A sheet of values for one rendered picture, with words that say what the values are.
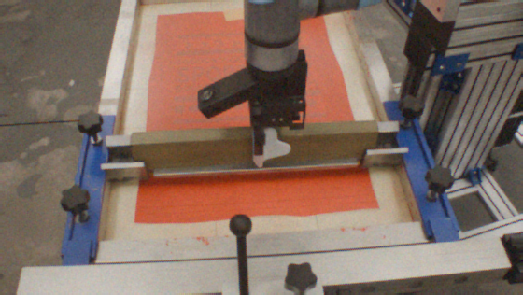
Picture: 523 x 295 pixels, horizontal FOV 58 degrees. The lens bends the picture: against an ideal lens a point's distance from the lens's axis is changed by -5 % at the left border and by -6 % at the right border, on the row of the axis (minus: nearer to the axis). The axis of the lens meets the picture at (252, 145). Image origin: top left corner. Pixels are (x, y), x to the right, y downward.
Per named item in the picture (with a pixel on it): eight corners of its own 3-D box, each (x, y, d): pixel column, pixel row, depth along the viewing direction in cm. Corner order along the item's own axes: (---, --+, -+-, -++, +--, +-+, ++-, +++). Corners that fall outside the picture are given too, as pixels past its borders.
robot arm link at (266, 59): (245, 49, 63) (241, 15, 69) (245, 77, 67) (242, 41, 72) (303, 48, 64) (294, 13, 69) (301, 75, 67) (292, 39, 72)
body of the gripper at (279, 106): (303, 133, 76) (310, 73, 67) (247, 136, 75) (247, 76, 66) (297, 99, 81) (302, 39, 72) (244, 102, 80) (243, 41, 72)
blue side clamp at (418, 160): (376, 122, 98) (383, 97, 93) (401, 121, 98) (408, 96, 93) (418, 255, 78) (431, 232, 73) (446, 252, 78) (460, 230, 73)
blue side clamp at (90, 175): (96, 137, 95) (88, 111, 90) (121, 135, 96) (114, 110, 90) (73, 276, 76) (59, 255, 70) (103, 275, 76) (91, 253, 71)
